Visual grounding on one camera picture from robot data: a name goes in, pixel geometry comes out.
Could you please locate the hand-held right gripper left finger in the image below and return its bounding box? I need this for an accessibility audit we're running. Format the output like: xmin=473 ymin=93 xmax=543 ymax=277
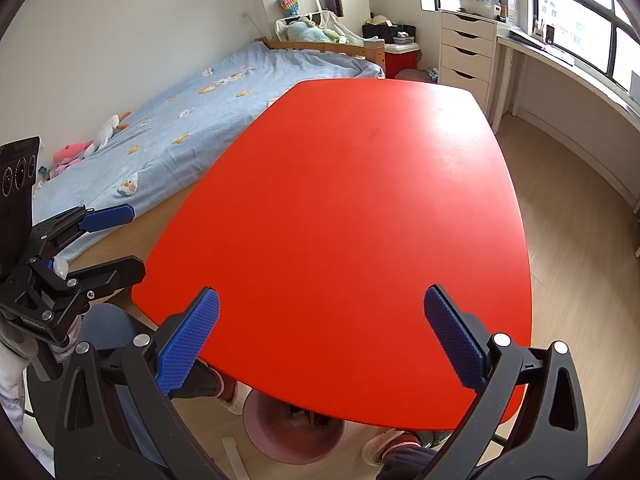
xmin=52 ymin=286 xmax=228 ymax=480

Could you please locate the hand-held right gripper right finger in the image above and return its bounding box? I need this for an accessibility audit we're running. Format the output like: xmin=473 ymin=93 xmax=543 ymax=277
xmin=420 ymin=284 xmax=588 ymax=480

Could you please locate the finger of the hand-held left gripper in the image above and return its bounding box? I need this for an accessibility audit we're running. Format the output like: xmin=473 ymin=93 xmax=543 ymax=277
xmin=27 ymin=254 xmax=147 ymax=313
xmin=30 ymin=203 xmax=137 ymax=263

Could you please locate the pink waste bin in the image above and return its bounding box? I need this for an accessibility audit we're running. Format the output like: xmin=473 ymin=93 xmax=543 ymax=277
xmin=242 ymin=392 xmax=349 ymax=464

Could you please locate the person's left hand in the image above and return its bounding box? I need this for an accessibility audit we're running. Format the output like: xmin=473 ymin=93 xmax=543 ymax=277
xmin=0 ymin=316 xmax=85 ymax=378

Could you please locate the person's left leg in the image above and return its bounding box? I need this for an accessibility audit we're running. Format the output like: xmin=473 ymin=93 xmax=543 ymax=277
xmin=77 ymin=304 xmax=224 ymax=403

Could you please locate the person's leg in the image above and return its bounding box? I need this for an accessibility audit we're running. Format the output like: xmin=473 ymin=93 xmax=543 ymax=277
xmin=379 ymin=446 xmax=442 ymax=480
xmin=77 ymin=304 xmax=224 ymax=403

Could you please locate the pink plush toy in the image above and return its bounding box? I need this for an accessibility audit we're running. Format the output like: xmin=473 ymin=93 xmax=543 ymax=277
xmin=51 ymin=141 xmax=96 ymax=177

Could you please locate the white duck plush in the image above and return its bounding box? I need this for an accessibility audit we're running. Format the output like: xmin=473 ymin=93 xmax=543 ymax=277
xmin=82 ymin=112 xmax=132 ymax=159

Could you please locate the person's right leg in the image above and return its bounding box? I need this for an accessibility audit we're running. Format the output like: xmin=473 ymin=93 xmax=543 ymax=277
xmin=379 ymin=446 xmax=442 ymax=480

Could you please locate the bed with blue sheet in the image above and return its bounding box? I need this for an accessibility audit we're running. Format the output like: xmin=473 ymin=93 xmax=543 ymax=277
xmin=32 ymin=37 xmax=387 ymax=263

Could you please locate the red table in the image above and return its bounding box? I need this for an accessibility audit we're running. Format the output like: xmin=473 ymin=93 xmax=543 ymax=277
xmin=131 ymin=77 xmax=534 ymax=432

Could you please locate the green plush toy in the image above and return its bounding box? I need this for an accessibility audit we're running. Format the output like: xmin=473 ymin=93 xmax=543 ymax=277
xmin=287 ymin=17 xmax=347 ymax=44

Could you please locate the white drawer unit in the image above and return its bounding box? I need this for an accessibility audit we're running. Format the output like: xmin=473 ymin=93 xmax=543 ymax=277
xmin=438 ymin=10 xmax=499 ymax=129

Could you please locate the red cooler box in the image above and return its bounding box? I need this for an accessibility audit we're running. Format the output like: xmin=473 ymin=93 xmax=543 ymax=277
xmin=384 ymin=42 xmax=422 ymax=79

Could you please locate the white bassinet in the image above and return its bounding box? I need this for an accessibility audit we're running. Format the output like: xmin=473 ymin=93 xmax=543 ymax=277
xmin=276 ymin=0 xmax=367 ymax=47

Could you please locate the black storage box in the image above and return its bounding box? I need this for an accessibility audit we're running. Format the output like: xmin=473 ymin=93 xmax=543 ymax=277
xmin=362 ymin=14 xmax=419 ymax=47

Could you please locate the window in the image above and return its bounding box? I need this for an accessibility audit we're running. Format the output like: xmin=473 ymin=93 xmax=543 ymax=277
xmin=419 ymin=0 xmax=640 ymax=108

